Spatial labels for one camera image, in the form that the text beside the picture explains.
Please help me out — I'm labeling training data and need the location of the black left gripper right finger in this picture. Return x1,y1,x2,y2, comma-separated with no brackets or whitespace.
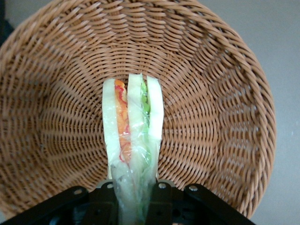
146,180,256,225

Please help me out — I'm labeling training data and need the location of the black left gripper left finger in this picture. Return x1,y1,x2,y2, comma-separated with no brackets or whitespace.
0,180,120,225

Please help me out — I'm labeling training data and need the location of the plastic-wrapped triangle sandwich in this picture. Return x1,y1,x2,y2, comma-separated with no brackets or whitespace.
102,73,164,225

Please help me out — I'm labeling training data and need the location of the round brown wicker basket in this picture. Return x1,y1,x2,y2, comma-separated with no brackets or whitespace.
0,0,277,218

